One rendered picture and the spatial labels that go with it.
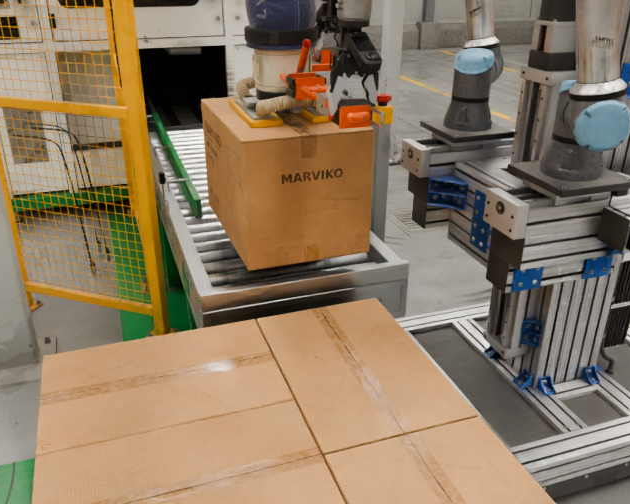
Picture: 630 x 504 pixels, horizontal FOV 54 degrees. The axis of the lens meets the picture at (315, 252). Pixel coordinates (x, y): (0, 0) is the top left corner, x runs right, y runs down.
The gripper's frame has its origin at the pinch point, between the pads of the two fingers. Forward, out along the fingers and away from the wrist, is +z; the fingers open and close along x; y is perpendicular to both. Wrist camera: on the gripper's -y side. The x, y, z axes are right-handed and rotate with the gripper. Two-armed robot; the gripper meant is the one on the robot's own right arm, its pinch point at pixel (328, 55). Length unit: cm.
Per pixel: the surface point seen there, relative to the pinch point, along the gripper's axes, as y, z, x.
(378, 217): 2, 67, 22
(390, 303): 58, 73, 2
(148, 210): -16, 59, -70
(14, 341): -10, 105, -128
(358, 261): 37, 67, -1
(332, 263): 37, 66, -11
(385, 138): 1.8, 33.0, 23.6
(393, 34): -226, 24, 131
